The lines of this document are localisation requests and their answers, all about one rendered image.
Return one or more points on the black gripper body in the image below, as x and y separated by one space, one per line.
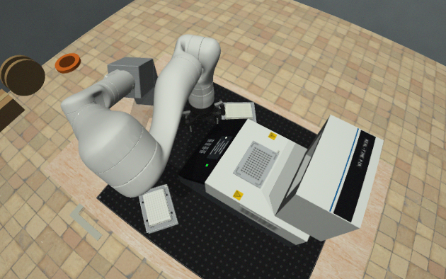
204 111

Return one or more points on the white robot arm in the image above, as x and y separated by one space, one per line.
113 144

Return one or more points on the white thermal cycler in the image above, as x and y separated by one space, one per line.
259 176

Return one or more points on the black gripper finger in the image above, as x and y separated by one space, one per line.
217 113
187 120

